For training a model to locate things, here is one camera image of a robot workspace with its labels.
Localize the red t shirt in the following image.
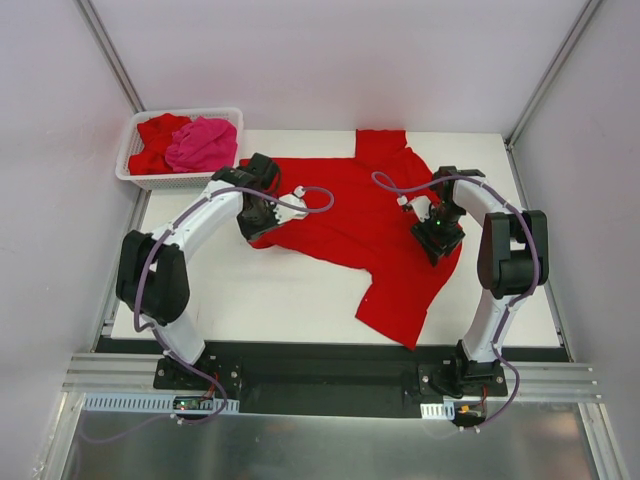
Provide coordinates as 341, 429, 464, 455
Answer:
251, 130, 462, 350
128, 113, 191, 176

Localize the white plastic basket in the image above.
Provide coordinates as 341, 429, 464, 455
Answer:
115, 105, 245, 190

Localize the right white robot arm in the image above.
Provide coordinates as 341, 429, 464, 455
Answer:
410, 166, 549, 398

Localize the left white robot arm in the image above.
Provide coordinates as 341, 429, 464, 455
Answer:
115, 154, 281, 389

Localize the pink t shirt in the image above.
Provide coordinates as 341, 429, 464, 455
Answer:
165, 117, 238, 173

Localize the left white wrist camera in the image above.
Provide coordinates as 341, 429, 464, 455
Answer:
274, 186, 310, 225

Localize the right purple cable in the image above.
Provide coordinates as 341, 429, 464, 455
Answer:
372, 171, 546, 439

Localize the purple cable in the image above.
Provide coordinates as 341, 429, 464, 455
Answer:
372, 171, 546, 439
79, 184, 336, 444

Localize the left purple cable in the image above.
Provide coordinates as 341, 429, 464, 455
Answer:
79, 184, 336, 444

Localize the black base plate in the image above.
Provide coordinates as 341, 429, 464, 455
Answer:
152, 341, 507, 419

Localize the right white cable duct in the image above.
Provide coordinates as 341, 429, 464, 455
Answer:
420, 402, 455, 421

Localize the left aluminium frame post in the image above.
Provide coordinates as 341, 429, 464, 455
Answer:
73, 0, 146, 113

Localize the aluminium frame post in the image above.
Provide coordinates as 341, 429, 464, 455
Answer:
504, 0, 605, 152
73, 0, 146, 113

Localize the right aluminium frame post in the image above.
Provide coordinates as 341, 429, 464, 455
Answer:
504, 0, 605, 152

